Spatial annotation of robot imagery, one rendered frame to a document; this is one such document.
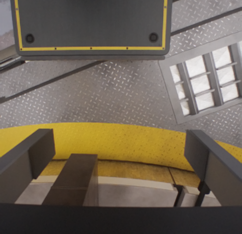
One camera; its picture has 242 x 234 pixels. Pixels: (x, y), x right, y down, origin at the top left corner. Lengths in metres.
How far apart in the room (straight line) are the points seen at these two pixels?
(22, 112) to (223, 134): 1.40
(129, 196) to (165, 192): 0.20
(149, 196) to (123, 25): 0.89
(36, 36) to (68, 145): 0.75
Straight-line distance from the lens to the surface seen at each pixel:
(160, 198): 1.12
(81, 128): 1.25
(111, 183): 1.06
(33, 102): 1.32
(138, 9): 0.86
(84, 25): 0.86
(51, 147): 0.17
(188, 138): 0.16
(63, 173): 0.82
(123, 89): 1.15
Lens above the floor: 1.15
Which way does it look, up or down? 75 degrees down
